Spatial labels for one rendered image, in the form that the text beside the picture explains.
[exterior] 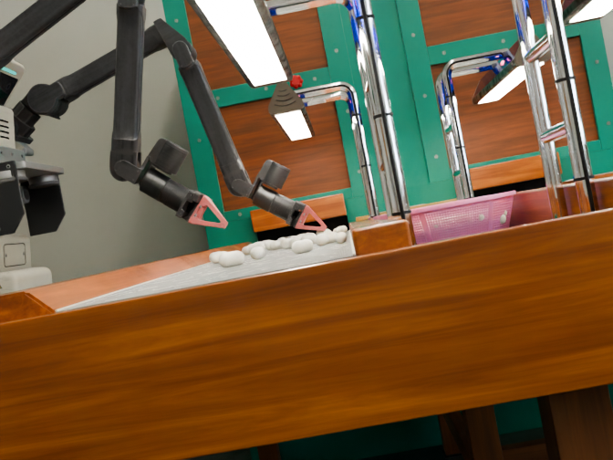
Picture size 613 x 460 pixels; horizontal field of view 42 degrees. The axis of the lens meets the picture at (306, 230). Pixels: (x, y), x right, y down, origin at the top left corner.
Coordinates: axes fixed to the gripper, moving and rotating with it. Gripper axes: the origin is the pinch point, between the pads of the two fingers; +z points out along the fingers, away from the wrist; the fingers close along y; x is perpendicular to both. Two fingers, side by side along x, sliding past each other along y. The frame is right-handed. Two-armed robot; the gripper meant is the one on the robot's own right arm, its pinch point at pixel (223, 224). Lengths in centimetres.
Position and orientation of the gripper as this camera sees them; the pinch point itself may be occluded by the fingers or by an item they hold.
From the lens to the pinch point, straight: 174.9
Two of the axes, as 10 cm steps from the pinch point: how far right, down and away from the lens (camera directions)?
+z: 8.6, 5.0, -0.5
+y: 0.6, 0.0, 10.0
